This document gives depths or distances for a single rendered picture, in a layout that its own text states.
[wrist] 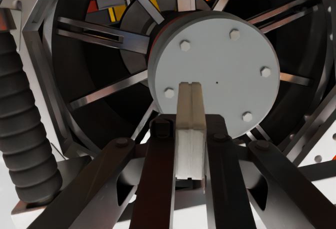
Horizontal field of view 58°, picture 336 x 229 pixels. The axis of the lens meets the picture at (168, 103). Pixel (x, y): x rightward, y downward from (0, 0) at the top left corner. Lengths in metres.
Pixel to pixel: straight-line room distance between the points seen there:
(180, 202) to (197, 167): 0.15
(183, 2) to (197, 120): 0.41
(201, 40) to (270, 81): 0.08
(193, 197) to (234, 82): 0.12
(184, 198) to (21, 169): 0.15
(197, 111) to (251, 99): 0.16
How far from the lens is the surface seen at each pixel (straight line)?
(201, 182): 0.40
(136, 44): 0.54
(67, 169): 0.32
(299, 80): 0.61
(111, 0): 4.41
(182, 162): 0.15
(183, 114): 0.16
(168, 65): 0.29
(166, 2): 0.96
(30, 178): 0.26
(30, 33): 0.50
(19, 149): 0.25
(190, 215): 0.30
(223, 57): 0.30
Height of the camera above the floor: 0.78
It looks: 15 degrees up
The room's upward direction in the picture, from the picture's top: 167 degrees clockwise
